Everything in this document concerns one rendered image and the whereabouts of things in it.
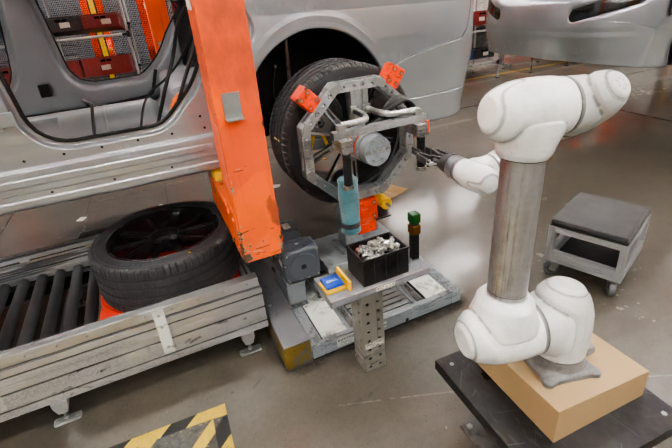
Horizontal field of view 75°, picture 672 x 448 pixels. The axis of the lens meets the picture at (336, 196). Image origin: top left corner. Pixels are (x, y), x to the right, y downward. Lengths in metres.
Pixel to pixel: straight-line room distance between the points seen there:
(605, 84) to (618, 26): 2.88
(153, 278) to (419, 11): 1.78
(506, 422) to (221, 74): 1.37
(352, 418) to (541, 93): 1.34
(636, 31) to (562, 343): 2.98
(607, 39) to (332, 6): 2.39
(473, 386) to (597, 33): 3.03
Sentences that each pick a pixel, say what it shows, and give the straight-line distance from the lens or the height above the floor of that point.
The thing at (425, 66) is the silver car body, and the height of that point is 1.05.
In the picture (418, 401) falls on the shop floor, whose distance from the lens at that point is 1.91.
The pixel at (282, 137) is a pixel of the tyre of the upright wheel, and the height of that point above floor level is 0.91.
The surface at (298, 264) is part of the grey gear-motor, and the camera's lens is 2.05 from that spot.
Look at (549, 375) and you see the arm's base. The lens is 1.47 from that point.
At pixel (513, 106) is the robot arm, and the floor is 1.22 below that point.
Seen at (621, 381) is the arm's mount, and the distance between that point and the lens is 1.56.
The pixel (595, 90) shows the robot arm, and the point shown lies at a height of 1.23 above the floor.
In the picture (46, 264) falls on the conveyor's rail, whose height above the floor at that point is 0.31.
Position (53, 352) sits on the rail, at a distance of 2.03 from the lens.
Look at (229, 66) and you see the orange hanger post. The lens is 1.54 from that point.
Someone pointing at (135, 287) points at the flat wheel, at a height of 0.42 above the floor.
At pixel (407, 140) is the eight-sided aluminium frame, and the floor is 0.81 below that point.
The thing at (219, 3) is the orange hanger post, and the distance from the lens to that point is 1.52.
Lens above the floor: 1.47
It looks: 25 degrees down
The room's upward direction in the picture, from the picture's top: 5 degrees counter-clockwise
